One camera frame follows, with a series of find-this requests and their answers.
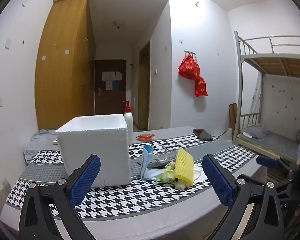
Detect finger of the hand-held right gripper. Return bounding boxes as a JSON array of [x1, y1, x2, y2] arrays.
[[256, 155, 290, 170]]

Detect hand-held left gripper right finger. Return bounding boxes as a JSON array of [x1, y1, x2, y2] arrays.
[[202, 154, 288, 240]]

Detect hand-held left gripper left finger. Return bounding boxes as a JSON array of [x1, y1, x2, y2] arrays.
[[19, 154, 102, 240]]

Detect white tissue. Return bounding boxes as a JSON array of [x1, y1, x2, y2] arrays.
[[176, 164, 207, 189]]

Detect white foam box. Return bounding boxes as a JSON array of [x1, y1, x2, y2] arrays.
[[55, 114, 134, 187]]

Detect yellow foam fruit net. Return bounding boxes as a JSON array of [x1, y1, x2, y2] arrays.
[[174, 147, 195, 186]]

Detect green plastic bag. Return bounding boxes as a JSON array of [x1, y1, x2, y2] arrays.
[[156, 162, 180, 182]]

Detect grey sock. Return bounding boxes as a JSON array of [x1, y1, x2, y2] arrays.
[[146, 159, 174, 169]]

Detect blue face mask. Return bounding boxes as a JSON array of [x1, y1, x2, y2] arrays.
[[140, 144, 177, 180]]

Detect grey pillow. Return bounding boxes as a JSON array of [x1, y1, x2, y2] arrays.
[[242, 125, 270, 139]]

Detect black smartphone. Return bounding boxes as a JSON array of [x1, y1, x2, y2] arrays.
[[193, 129, 214, 141]]

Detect wooden boards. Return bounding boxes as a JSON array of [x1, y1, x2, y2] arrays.
[[228, 103, 238, 137]]

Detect grey-blue quilt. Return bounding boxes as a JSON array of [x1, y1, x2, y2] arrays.
[[24, 129, 59, 164]]

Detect houndstooth bed sheet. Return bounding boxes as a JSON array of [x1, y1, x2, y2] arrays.
[[0, 126, 268, 240]]

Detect white pump bottle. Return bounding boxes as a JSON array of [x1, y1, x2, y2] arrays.
[[122, 100, 133, 145]]

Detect red snack packet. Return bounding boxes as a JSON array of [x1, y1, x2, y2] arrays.
[[136, 133, 155, 141]]

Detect metal bunk bed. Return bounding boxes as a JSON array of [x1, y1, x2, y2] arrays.
[[234, 31, 300, 165]]

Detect brown entrance door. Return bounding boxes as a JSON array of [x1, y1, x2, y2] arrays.
[[94, 59, 127, 115]]

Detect red plastic bag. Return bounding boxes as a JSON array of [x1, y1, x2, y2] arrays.
[[178, 55, 200, 80], [194, 76, 208, 97]]

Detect wooden side door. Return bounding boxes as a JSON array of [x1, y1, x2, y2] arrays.
[[138, 40, 152, 130]]

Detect white paper notice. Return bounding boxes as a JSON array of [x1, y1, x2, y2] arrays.
[[102, 71, 122, 81]]

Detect wooden wardrobe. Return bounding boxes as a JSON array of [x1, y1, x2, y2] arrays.
[[34, 0, 97, 130]]

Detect ceiling lamp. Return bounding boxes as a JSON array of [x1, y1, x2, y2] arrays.
[[112, 19, 127, 29]]

